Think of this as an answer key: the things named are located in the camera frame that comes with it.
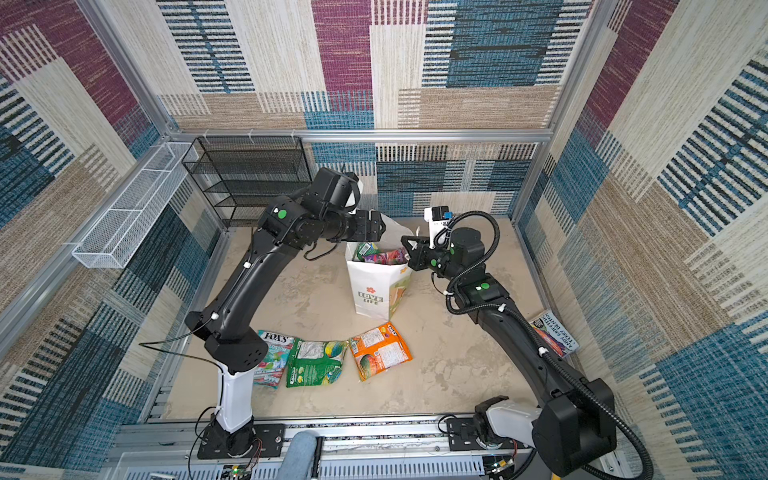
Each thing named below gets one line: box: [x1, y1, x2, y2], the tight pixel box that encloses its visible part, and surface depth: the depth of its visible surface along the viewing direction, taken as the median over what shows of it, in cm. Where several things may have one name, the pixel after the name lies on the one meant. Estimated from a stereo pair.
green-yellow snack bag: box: [356, 242, 380, 262], surface depth 88 cm
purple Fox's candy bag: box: [362, 248, 409, 264], surface depth 89 cm
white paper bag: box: [345, 214, 416, 321], surface depth 83 cm
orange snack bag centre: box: [349, 322, 414, 381], surface depth 87 cm
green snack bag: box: [286, 338, 348, 388], surface depth 85 cm
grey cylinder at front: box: [277, 431, 317, 480], surface depth 70 cm
